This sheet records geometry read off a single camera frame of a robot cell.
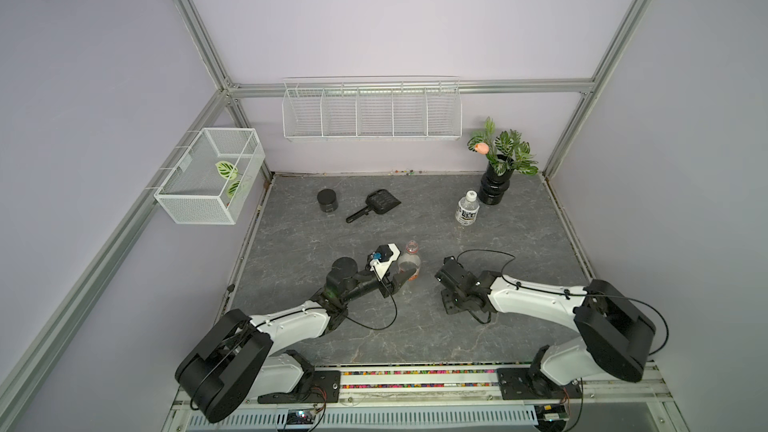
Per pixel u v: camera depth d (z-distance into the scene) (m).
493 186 1.05
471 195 0.87
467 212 0.89
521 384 0.74
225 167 0.79
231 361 0.42
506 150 0.88
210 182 0.82
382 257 0.67
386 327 0.67
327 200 1.09
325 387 0.74
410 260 0.83
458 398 0.73
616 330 0.43
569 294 0.49
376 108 0.99
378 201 1.08
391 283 0.71
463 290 0.67
